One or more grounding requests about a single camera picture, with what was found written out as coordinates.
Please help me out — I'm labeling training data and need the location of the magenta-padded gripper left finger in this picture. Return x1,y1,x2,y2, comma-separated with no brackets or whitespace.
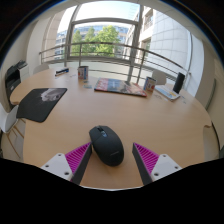
40,142,93,186

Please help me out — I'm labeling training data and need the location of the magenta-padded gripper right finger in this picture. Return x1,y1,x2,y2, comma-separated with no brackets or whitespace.
132,142,184,186

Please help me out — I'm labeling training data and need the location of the black computer mouse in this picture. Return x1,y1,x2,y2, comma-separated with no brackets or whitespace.
88,125,125,167

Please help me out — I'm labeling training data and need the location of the black mouse pad with print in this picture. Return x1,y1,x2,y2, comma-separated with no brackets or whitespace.
15,87,69,124

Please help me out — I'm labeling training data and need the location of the white chair with wooden legs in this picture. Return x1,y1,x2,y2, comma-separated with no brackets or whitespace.
0,102,26,159

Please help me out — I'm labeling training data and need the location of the black upright speaker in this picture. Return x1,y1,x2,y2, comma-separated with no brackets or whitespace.
172,71,186,95

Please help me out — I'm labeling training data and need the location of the red magazine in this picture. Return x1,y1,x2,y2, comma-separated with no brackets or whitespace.
93,77,148,98

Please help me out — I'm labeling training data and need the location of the black and white printer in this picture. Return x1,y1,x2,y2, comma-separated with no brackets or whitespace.
4,59,29,101

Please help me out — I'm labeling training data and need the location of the metal balcony railing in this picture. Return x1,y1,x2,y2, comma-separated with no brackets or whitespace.
38,41,193,88

